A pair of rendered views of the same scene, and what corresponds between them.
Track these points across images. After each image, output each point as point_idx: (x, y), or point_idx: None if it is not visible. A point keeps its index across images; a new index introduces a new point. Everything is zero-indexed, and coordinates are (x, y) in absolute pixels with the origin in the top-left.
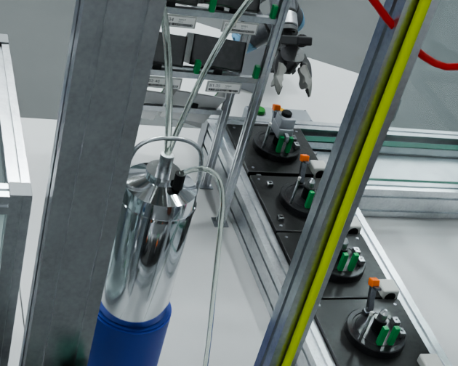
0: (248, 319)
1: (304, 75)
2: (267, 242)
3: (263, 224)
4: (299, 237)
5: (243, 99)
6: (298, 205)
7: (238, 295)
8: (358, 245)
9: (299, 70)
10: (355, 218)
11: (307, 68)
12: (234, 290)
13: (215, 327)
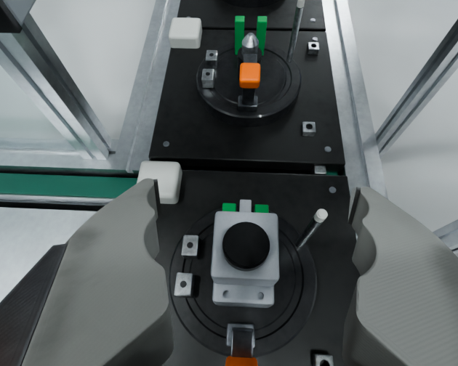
0: (352, 16)
1: (133, 247)
2: (342, 22)
3: (340, 53)
4: (288, 20)
5: None
6: (274, 57)
7: (358, 41)
8: (194, 8)
9: (168, 303)
10: (174, 29)
11: (50, 320)
12: (363, 48)
13: (392, 10)
